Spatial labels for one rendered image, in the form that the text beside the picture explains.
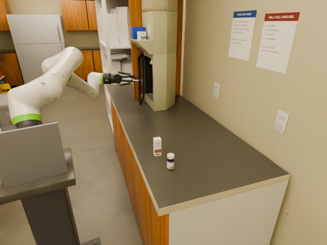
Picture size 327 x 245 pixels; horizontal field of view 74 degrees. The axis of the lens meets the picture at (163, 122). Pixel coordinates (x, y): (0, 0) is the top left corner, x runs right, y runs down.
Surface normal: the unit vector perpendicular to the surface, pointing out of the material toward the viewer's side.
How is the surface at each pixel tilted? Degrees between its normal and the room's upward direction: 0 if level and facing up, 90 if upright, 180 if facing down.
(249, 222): 90
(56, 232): 90
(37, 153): 90
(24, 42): 90
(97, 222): 0
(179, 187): 0
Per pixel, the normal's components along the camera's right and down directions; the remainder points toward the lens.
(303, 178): -0.94, 0.14
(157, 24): 0.33, 0.40
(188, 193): 0.00, -0.90
